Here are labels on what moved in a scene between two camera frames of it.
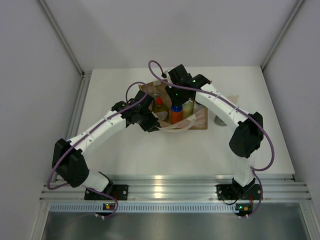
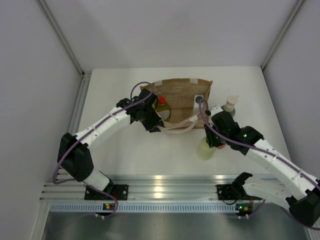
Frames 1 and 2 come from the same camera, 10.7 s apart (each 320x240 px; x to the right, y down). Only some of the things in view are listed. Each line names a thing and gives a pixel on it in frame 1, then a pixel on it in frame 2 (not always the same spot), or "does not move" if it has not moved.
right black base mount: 235,191 does not move
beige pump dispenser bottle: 233,99 does not move
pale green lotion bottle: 188,107 → 204,151
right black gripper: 169,90 → 210,139
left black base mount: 119,191 does not move
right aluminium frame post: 297,6 does not move
